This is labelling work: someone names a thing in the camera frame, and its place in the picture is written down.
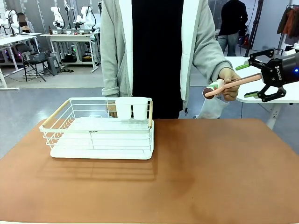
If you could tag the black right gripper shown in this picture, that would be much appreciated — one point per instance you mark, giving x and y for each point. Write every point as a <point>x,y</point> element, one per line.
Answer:
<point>280,71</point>

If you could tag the translucent white plastic bag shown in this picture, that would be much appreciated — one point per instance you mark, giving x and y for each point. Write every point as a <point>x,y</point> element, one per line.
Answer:
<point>211,108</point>

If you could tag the person's left forearm grey sleeve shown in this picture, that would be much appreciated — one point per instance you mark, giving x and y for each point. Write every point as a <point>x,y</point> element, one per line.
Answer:
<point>210,56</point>

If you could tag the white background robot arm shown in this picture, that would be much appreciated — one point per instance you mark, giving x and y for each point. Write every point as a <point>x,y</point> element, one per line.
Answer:
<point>57,17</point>
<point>11,21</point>
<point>86,17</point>

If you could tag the person's right forearm grey sleeve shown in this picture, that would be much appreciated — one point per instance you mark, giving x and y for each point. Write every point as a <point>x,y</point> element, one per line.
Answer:
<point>109,70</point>

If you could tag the person's left hand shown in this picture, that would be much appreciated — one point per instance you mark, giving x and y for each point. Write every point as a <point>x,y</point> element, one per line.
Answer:
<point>232,92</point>

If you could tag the person's right hand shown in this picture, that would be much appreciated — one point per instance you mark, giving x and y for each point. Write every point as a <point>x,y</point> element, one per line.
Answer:
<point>112,111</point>

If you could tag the black clothes rack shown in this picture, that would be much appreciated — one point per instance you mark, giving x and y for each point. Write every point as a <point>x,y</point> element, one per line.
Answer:
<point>283,40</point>

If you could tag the red fire extinguisher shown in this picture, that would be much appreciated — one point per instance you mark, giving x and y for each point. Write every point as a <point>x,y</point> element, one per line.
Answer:
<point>245,40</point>

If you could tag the hanging olive jacket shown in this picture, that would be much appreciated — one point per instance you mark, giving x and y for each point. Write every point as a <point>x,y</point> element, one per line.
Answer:
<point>282,22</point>

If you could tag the hanging orange jacket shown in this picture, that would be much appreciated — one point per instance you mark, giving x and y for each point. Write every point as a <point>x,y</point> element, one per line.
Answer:
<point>293,21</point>

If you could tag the standing person in black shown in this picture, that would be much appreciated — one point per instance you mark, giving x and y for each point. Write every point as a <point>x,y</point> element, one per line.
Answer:
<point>233,18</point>

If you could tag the person in grey hoodie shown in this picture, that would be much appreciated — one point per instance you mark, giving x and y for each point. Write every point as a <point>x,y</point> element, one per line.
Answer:
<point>156,46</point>

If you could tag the white utensil holder cup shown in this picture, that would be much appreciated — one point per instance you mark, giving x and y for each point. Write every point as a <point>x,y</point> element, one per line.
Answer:
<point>123,107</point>

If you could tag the white drip tray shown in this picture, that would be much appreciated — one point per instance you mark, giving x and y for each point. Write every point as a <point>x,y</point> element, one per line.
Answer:
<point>100,155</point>

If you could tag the white robot workbench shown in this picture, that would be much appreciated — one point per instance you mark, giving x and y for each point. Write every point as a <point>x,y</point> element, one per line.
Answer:
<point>67,35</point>

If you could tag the grey plastic stool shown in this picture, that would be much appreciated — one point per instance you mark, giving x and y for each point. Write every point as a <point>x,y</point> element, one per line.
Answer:
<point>53,64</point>

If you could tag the black folding chair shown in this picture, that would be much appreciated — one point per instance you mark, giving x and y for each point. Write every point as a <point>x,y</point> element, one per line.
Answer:
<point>28,58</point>

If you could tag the seated person at desk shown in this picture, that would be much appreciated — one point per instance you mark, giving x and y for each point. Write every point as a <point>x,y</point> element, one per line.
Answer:
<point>23,24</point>

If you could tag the white office desk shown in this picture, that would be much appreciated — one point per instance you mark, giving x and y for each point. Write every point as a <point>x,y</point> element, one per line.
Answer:
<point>14,38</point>

